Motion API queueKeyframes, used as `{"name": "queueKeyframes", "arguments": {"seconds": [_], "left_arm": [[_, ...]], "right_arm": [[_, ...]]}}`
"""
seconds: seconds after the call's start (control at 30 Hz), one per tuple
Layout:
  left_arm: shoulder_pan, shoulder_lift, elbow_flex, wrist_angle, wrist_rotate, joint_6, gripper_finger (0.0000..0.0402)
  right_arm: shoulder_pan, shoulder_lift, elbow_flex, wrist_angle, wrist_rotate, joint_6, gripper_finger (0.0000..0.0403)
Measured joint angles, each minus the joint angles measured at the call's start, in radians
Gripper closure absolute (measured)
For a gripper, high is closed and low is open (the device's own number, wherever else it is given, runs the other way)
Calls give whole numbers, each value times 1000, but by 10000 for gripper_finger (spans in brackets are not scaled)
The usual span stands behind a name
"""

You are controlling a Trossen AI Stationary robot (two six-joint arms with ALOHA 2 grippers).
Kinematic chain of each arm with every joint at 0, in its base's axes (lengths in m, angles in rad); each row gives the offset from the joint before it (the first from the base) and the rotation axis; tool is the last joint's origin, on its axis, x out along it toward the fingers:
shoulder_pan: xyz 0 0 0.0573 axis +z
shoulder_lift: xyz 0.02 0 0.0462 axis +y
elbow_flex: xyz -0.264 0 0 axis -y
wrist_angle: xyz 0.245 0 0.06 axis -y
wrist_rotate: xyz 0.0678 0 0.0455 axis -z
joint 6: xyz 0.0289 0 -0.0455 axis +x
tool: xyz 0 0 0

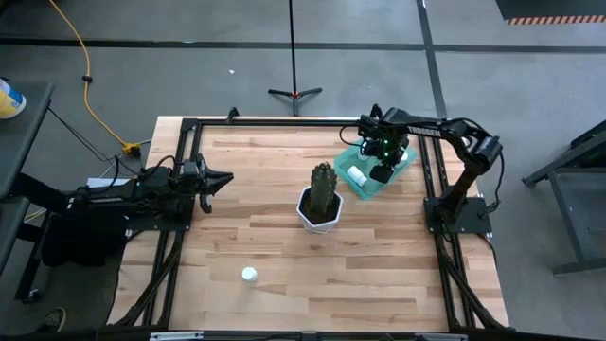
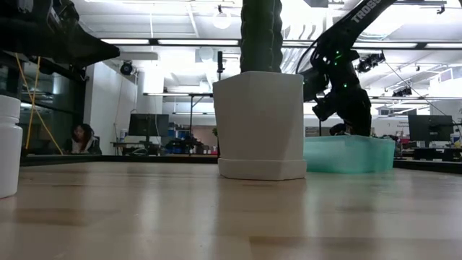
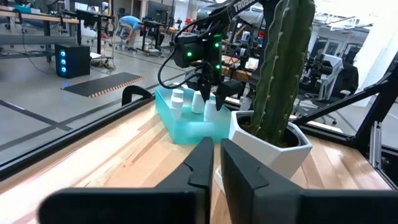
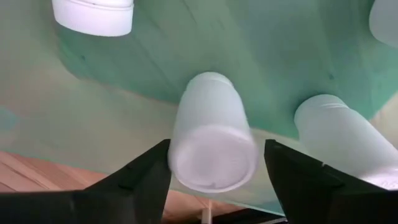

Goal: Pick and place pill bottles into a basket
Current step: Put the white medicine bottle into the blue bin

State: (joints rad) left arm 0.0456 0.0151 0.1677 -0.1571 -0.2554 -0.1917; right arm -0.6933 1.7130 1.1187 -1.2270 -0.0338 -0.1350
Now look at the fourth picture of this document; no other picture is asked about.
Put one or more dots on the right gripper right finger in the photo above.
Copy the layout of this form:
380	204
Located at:
326	202

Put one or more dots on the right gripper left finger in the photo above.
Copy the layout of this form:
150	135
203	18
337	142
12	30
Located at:
109	202

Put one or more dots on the white pill bottle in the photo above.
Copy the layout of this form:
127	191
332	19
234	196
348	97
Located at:
93	17
211	149
342	140
385	21

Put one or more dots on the translucent teal plastic basket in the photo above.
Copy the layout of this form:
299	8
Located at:
280	46

